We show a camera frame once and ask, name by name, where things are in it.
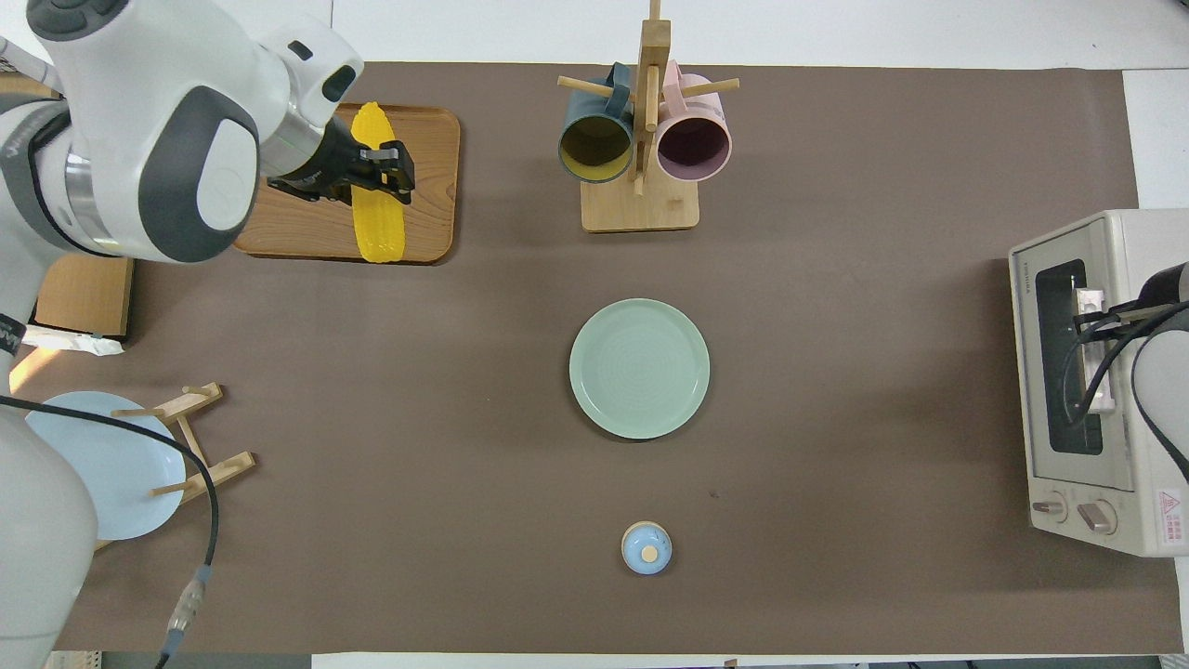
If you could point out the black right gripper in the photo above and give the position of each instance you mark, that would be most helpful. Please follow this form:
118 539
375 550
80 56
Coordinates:
1110 323

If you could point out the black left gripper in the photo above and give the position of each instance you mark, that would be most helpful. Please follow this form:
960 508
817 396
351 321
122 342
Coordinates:
385 165

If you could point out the yellow corn cob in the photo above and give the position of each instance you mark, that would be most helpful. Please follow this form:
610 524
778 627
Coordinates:
379 232

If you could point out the pale green plate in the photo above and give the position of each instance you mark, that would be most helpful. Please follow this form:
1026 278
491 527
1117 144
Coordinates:
639 369

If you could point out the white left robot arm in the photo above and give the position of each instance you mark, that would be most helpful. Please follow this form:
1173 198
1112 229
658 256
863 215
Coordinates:
139 121

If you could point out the silver oven knob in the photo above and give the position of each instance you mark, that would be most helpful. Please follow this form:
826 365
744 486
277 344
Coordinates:
1097 517
1050 507

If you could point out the beige toaster oven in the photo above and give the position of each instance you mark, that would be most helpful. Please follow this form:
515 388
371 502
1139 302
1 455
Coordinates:
1147 520

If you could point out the wooden serving tray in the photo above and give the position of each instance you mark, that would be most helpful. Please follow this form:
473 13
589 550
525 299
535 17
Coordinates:
432 186

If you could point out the brown table mat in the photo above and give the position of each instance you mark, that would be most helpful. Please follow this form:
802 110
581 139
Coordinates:
418 372

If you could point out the dark blue mug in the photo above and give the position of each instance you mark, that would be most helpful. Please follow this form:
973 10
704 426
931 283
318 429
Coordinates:
594 153

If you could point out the wooden mug tree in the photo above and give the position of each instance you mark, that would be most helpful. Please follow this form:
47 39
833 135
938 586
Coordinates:
641 209

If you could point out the pink mug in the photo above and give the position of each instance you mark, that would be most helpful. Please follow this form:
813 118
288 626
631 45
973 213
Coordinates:
692 149

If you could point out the wooden plate rack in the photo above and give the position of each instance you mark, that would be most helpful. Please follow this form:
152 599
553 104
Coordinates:
218 469

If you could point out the wooden box with mesh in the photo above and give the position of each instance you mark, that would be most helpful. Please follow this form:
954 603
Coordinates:
65 342

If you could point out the light blue plate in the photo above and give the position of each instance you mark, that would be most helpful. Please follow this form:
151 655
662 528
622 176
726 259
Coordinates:
130 474

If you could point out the small blue bell wooden knob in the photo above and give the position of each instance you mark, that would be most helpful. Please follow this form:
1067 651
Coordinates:
646 550

